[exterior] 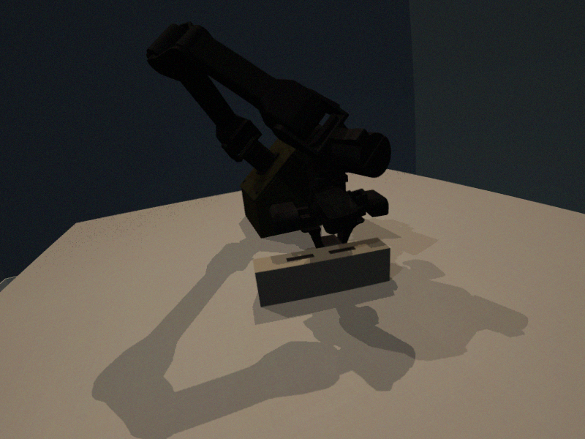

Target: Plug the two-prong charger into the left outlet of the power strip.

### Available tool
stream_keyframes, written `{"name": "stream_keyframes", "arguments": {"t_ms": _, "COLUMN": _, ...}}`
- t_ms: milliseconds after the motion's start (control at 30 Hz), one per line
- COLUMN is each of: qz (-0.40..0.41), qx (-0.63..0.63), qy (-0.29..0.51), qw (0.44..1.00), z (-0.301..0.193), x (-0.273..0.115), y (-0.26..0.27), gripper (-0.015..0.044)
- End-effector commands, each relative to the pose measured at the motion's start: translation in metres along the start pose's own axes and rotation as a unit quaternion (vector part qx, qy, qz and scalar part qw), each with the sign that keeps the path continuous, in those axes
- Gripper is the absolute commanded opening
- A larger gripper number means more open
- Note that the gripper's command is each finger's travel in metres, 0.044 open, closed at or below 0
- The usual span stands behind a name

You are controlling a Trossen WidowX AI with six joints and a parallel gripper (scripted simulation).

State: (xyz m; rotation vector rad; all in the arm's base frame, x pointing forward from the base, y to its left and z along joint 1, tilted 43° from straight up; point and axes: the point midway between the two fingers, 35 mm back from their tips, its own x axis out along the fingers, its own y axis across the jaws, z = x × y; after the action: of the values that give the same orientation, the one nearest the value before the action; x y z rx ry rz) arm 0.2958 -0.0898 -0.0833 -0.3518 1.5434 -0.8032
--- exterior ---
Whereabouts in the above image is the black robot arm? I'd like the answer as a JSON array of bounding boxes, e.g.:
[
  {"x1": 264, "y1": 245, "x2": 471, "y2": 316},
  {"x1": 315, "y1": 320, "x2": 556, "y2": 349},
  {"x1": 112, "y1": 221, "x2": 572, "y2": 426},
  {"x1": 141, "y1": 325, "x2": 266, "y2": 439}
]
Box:
[{"x1": 146, "y1": 21, "x2": 391, "y2": 235}]

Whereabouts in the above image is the black two-prong plug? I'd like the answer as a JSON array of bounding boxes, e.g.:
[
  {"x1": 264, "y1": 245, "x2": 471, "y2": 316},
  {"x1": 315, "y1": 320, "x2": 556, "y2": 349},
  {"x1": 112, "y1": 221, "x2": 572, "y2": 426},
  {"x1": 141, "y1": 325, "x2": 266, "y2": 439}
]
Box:
[{"x1": 321, "y1": 234, "x2": 342, "y2": 247}]

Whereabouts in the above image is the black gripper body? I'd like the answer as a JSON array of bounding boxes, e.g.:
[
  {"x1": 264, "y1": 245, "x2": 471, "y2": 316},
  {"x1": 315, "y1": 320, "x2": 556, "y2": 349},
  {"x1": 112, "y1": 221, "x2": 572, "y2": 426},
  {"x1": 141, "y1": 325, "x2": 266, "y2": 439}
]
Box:
[{"x1": 269, "y1": 169, "x2": 389, "y2": 233}]

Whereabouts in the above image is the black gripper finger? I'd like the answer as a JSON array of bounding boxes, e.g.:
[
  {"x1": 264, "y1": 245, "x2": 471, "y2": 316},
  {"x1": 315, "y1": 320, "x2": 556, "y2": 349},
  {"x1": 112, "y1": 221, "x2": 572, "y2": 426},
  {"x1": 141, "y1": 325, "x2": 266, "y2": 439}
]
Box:
[
  {"x1": 337, "y1": 217, "x2": 365, "y2": 244},
  {"x1": 299, "y1": 223, "x2": 322, "y2": 249}
]

